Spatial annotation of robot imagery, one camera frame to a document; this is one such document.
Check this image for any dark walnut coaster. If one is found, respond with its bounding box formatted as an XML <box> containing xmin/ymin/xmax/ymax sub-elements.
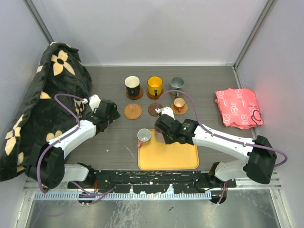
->
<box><xmin>148</xmin><ymin>103</ymin><xmax>163</xmax><ymax>116</ymax></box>

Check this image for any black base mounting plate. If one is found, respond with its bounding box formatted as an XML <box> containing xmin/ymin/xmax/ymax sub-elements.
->
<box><xmin>77</xmin><ymin>170</ymin><xmax>224</xmax><ymax>194</ymax></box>

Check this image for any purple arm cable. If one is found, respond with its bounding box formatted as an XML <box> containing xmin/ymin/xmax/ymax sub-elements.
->
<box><xmin>38</xmin><ymin>94</ymin><xmax>114</xmax><ymax>206</ymax></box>
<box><xmin>155</xmin><ymin>90</ymin><xmax>288</xmax><ymax>205</ymax></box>

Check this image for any grey mug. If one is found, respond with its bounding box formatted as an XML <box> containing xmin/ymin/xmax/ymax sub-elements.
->
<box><xmin>169</xmin><ymin>77</ymin><xmax>184</xmax><ymax>98</ymax></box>

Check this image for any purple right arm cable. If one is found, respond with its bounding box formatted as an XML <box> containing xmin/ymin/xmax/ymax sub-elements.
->
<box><xmin>155</xmin><ymin>90</ymin><xmax>288</xmax><ymax>205</ymax></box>

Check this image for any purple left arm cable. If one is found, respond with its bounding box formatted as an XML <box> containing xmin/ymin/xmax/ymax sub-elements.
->
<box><xmin>38</xmin><ymin>94</ymin><xmax>114</xmax><ymax>206</ymax></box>

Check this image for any yellow plastic tray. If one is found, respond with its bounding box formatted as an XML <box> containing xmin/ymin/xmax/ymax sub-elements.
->
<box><xmin>138</xmin><ymin>129</ymin><xmax>199</xmax><ymax>171</ymax></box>

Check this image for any pink patterned plastic package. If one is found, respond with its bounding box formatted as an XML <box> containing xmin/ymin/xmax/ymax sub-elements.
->
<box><xmin>215</xmin><ymin>88</ymin><xmax>264</xmax><ymax>130</ymax></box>

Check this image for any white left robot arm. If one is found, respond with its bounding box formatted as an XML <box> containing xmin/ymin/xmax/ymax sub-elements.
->
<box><xmin>25</xmin><ymin>100</ymin><xmax>120</xmax><ymax>193</ymax></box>

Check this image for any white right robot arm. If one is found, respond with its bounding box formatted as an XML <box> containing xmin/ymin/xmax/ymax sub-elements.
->
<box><xmin>154</xmin><ymin>114</ymin><xmax>277</xmax><ymax>187</ymax></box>

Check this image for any large white mug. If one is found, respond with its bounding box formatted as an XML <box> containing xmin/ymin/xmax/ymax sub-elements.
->
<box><xmin>124</xmin><ymin>76</ymin><xmax>140</xmax><ymax>97</ymax></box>

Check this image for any black floral plush blanket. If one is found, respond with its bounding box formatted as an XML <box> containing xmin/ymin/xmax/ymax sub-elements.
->
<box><xmin>0</xmin><ymin>42</ymin><xmax>93</xmax><ymax>181</ymax></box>

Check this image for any dark brown ringed coaster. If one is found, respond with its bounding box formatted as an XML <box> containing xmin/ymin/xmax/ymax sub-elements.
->
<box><xmin>146</xmin><ymin>89</ymin><xmax>164</xmax><ymax>100</ymax></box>

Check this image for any light woven coaster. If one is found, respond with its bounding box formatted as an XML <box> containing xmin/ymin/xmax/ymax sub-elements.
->
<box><xmin>124</xmin><ymin>103</ymin><xmax>143</xmax><ymax>120</ymax></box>

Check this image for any yellow mug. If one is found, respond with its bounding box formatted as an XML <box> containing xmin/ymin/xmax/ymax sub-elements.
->
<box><xmin>147</xmin><ymin>76</ymin><xmax>163</xmax><ymax>96</ymax></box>

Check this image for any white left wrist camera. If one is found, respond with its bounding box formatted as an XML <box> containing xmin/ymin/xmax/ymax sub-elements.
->
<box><xmin>82</xmin><ymin>94</ymin><xmax>101</xmax><ymax>111</ymax></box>

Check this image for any light wooden coaster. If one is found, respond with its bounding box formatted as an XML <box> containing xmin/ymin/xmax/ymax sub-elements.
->
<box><xmin>171</xmin><ymin>103</ymin><xmax>188</xmax><ymax>115</ymax></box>

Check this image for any small orange cup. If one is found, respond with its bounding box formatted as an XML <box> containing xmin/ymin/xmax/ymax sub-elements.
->
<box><xmin>173</xmin><ymin>97</ymin><xmax>185</xmax><ymax>113</ymax></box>

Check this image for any purple glass mug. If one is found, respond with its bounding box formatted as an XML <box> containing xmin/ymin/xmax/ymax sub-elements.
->
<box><xmin>154</xmin><ymin>126</ymin><xmax>165</xmax><ymax>143</ymax></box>

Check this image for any small white mug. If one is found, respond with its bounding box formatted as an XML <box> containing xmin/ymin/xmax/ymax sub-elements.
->
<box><xmin>137</xmin><ymin>128</ymin><xmax>152</xmax><ymax>148</ymax></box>

